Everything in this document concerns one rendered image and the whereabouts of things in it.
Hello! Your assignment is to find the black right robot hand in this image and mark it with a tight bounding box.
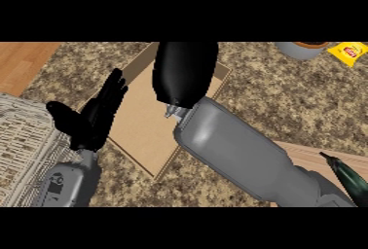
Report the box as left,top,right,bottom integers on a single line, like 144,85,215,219
151,42,221,110

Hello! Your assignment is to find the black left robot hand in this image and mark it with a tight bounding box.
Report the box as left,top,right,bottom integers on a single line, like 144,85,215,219
45,67,131,153

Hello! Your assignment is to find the flat cardboard box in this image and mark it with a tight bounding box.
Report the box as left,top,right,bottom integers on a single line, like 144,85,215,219
77,42,234,181

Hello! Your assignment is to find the brown wooden board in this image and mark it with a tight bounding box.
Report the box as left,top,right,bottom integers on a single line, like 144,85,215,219
0,42,64,97

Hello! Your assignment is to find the pale wooden cutting board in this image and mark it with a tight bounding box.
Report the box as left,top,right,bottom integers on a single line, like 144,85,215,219
270,140,368,208

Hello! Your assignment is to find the dark green bell pepper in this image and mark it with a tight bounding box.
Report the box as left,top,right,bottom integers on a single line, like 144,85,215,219
320,151,368,208

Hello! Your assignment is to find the white woven basket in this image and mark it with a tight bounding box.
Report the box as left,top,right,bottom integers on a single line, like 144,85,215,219
0,92,83,208

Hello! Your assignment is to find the grey pot with brown rim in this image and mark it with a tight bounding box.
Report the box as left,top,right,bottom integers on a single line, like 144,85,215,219
274,42,332,61

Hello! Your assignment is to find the yellow chip bag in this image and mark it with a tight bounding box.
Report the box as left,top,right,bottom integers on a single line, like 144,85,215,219
327,42,368,68

